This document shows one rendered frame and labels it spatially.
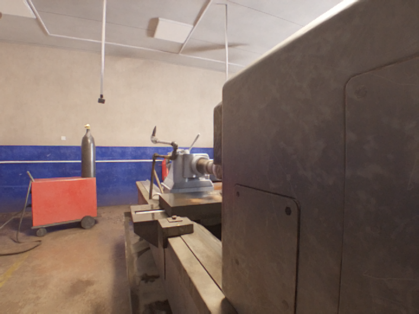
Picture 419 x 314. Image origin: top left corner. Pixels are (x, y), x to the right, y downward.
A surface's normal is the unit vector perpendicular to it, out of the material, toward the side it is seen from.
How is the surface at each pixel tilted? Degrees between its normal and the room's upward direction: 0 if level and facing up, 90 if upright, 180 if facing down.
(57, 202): 90
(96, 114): 90
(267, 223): 90
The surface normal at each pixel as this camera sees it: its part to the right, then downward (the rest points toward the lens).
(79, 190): 0.68, 0.01
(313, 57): -0.92, 0.00
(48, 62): 0.39, 0.01
